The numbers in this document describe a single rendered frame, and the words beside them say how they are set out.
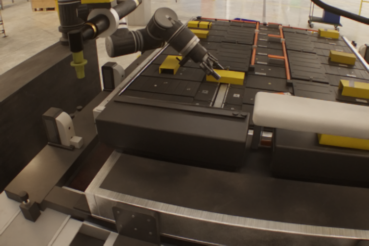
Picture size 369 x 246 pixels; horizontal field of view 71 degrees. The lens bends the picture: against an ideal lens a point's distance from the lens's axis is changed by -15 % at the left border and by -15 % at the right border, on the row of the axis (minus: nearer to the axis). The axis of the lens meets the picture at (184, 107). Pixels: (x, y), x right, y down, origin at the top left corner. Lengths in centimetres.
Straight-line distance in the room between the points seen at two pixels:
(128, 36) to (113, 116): 57
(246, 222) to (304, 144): 25
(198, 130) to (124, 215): 29
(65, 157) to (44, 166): 9
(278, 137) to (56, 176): 72
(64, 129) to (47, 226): 37
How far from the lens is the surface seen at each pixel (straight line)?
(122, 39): 135
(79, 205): 92
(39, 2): 998
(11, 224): 102
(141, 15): 628
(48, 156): 115
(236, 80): 130
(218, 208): 74
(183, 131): 79
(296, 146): 78
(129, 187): 79
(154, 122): 83
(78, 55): 68
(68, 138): 115
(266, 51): 173
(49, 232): 95
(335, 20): 729
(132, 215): 74
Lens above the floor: 154
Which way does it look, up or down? 30 degrees down
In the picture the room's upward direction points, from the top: straight up
